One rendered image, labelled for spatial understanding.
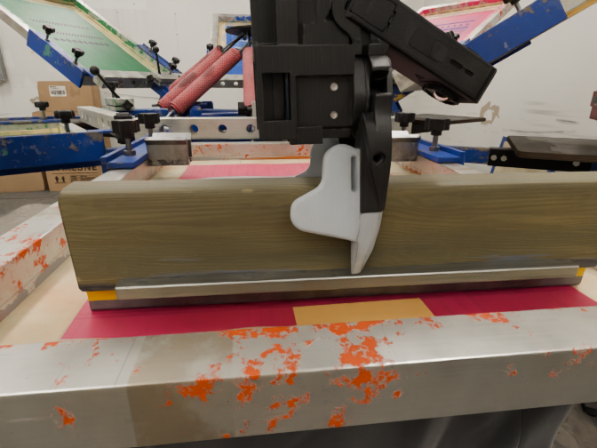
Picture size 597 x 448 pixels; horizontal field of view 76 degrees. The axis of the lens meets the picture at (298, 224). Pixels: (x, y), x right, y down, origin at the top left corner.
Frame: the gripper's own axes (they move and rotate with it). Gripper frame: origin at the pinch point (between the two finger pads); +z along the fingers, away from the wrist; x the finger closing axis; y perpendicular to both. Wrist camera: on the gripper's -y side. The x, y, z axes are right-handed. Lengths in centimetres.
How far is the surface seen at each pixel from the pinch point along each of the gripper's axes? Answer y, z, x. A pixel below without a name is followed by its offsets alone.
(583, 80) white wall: -200, -11, -204
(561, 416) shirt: -18.6, 17.2, 2.9
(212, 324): 11.3, 4.5, 2.3
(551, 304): -15.4, 5.3, 2.6
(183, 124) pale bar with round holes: 24, -4, -70
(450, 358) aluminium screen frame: -1.5, 1.3, 12.1
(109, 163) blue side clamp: 30.0, -1.2, -36.2
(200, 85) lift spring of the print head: 23, -13, -110
